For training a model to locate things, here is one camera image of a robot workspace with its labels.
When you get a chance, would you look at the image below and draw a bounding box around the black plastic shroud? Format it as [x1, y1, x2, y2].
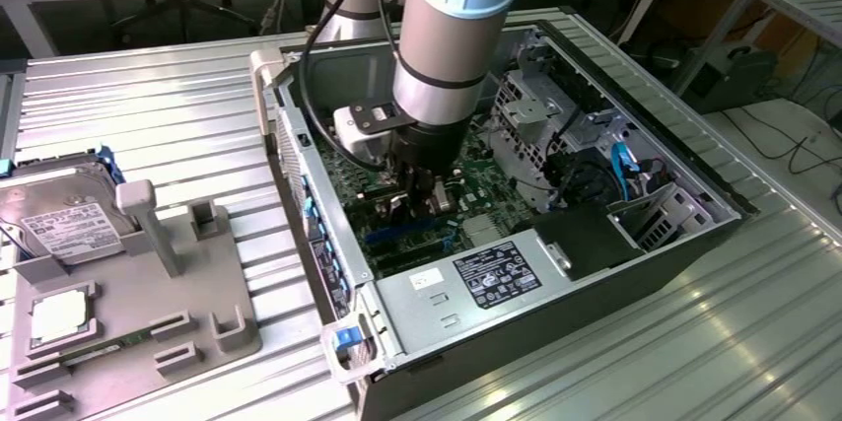
[531, 203, 650, 283]

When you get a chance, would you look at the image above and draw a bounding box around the blue disk carrier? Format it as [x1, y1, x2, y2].
[0, 142, 126, 186]

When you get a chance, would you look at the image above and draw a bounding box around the black camera cable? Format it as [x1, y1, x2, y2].
[303, 0, 401, 171]

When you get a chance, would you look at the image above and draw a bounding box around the small white sticker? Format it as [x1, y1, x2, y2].
[408, 267, 444, 289]

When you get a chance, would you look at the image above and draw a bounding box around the silver vented disk bay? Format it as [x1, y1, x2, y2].
[608, 181, 719, 250]

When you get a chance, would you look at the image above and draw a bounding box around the green RAM stick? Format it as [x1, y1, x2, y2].
[57, 329, 156, 366]

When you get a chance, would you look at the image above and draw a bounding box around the silver chipset heatsink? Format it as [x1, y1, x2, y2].
[459, 217, 508, 247]

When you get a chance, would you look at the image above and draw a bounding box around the thin black disk wire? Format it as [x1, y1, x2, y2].
[0, 221, 33, 260]

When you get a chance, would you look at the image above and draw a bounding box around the open black PC case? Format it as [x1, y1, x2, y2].
[261, 19, 758, 421]

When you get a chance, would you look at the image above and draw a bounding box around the silver CPU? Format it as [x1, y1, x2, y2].
[29, 290, 93, 343]

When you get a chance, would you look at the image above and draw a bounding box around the blue wire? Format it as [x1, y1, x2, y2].
[608, 141, 644, 204]

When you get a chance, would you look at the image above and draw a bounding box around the black expansion slot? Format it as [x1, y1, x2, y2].
[371, 238, 455, 267]

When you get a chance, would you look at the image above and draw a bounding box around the black floor cable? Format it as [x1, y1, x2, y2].
[719, 107, 842, 176]

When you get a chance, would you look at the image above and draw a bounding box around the black wire bundle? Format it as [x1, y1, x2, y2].
[544, 151, 620, 209]

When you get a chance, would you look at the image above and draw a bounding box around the black office chair base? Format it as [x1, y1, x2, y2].
[108, 0, 261, 45]

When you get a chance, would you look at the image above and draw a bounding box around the low-profile graphics card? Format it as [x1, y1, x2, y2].
[372, 177, 465, 221]

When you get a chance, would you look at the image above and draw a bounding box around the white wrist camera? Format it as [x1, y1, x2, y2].
[329, 103, 405, 167]

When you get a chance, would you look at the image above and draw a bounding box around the silver power supply unit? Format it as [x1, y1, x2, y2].
[372, 238, 575, 359]

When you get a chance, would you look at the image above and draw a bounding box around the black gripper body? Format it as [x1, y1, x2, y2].
[391, 118, 469, 178]

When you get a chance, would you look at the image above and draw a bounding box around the grey metal rail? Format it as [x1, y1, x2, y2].
[0, 58, 28, 162]

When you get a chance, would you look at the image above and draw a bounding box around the silver hard disk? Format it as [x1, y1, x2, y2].
[0, 154, 126, 267]

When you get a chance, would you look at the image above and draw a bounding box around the black floor device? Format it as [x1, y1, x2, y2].
[683, 44, 782, 115]

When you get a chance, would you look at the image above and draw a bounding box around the grey case corner bracket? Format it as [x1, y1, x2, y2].
[247, 48, 295, 139]
[320, 321, 384, 386]

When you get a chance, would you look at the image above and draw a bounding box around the grey parts rack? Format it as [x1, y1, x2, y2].
[9, 178, 265, 421]

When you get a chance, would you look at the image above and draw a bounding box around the silver perforated disk bay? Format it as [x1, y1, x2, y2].
[489, 31, 634, 206]

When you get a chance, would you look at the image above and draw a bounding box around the black power supply label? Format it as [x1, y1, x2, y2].
[452, 239, 544, 310]

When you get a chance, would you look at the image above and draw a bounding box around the blue expansion slot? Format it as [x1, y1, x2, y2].
[363, 226, 423, 246]

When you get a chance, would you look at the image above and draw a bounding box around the green motherboard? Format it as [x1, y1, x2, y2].
[315, 129, 547, 279]

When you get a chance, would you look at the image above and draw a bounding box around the blue case latch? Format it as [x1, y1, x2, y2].
[331, 325, 364, 354]

